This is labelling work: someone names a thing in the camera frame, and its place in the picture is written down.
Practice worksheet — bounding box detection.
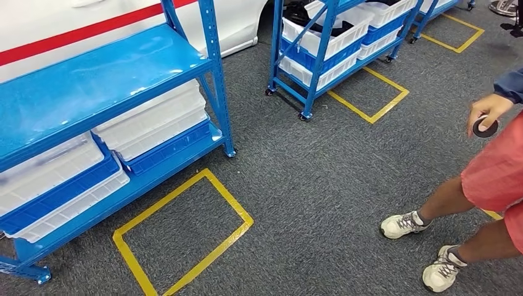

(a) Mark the black plastic part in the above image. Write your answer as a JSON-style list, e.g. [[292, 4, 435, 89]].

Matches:
[[285, 2, 355, 38]]

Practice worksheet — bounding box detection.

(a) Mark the blue metal shelf rack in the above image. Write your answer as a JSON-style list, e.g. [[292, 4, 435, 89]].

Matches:
[[410, 0, 477, 44], [0, 0, 238, 286], [265, 0, 426, 122]]

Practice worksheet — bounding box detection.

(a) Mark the red barrier belt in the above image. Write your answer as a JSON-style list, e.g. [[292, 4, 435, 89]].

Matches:
[[0, 0, 198, 67]]

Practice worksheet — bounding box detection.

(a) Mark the person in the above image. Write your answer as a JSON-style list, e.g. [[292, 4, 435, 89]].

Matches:
[[380, 65, 523, 294]]

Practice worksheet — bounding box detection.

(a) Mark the white car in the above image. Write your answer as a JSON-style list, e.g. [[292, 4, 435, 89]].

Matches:
[[0, 0, 271, 84]]

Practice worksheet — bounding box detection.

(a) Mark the black round handheld controller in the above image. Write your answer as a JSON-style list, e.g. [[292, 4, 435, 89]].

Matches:
[[472, 115, 500, 139]]

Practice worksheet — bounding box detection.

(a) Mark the person's right hand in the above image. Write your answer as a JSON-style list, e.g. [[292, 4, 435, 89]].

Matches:
[[467, 94, 515, 138]]

